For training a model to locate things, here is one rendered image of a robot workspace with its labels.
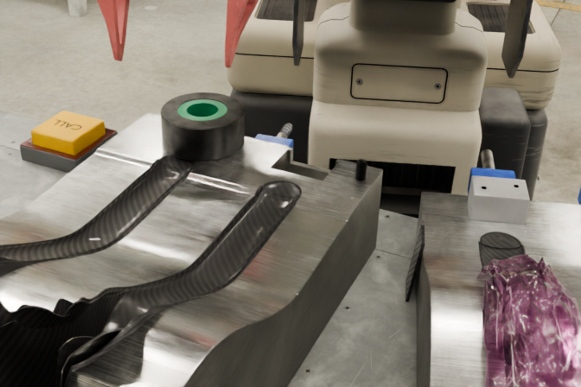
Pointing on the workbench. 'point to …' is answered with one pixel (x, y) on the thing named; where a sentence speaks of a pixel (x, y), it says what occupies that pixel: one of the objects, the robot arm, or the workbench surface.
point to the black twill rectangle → (415, 263)
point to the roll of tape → (202, 126)
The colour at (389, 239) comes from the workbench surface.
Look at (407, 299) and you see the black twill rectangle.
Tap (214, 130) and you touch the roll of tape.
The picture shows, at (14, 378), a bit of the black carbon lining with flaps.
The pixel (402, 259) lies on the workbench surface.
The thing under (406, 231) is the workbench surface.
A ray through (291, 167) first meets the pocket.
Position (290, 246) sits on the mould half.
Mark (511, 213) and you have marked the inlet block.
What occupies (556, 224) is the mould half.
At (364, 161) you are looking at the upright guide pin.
